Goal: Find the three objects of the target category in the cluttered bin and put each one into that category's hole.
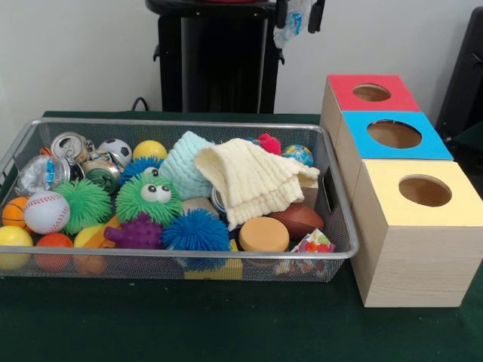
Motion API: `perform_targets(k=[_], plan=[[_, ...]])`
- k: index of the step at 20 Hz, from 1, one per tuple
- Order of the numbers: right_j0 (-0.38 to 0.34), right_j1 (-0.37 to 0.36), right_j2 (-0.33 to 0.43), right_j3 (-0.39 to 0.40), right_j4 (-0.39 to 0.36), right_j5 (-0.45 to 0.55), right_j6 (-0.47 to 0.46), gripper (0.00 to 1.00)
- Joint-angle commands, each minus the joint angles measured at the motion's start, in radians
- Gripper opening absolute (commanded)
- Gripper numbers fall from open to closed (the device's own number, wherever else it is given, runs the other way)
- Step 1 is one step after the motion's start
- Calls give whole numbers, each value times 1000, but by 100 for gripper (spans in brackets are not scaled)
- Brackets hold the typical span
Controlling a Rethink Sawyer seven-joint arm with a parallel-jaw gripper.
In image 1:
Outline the small brown football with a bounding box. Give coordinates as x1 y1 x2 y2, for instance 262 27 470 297
269 203 326 242

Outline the blue spiky ball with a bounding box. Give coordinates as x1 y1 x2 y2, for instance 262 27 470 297
162 208 231 257

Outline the clear mesh bin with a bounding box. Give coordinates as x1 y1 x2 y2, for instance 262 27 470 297
0 118 359 284

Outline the mint green knitted cloth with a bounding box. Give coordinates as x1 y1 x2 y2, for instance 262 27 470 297
160 131 218 201

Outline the clear plastic bottle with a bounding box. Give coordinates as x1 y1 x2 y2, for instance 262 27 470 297
273 0 312 49

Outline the white baseball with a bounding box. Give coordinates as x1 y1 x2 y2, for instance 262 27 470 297
24 191 70 235

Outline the yellow ball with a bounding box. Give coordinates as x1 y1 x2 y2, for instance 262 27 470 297
133 140 168 161

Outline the dark green table cloth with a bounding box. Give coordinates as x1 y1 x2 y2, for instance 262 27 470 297
0 112 483 362

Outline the pale yellow knitted cloth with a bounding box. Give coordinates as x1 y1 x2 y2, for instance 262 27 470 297
195 138 321 230

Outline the green fuzzy ball with eyes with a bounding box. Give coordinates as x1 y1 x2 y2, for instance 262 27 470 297
115 170 184 225

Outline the green spiky ball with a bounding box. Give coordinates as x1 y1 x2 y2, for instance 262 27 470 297
53 179 114 236

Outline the orange round disc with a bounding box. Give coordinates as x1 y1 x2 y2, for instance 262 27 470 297
238 216 290 254

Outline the purple spiky ball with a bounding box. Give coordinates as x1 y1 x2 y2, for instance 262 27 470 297
104 211 164 250

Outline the wooden box with three holes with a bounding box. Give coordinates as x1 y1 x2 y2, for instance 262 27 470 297
320 74 483 308

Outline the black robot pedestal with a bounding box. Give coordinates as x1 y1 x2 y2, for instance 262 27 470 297
146 0 303 114

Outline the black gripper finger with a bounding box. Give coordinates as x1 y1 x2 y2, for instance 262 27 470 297
307 0 326 35
275 0 289 29

